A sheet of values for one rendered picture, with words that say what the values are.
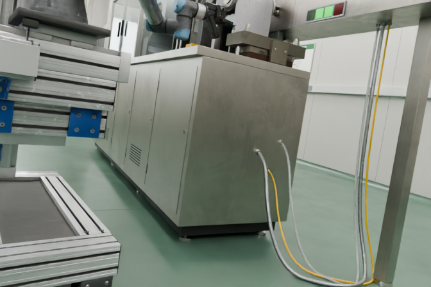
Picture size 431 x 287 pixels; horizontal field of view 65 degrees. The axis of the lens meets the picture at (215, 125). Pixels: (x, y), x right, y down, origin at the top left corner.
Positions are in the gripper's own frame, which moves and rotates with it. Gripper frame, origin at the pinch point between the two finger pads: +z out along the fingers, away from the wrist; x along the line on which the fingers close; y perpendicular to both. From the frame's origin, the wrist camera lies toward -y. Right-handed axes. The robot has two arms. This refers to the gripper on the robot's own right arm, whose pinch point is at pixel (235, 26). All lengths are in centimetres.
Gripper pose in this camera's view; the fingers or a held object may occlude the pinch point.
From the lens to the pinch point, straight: 188.2
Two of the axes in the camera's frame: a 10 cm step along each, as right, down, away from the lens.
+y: 1.5, -9.9, -0.6
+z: 8.7, 1.0, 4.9
